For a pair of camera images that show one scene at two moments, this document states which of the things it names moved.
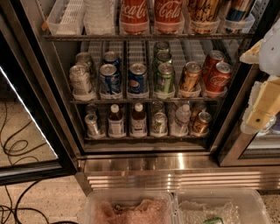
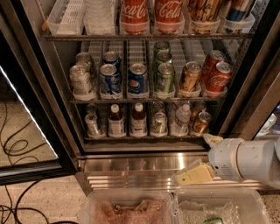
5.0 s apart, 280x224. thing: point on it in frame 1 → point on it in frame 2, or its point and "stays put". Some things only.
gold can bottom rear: [198, 108] stays put
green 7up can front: [160, 124] stays put
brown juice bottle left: [115, 122] stays put
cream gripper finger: [252, 57] → [212, 140]
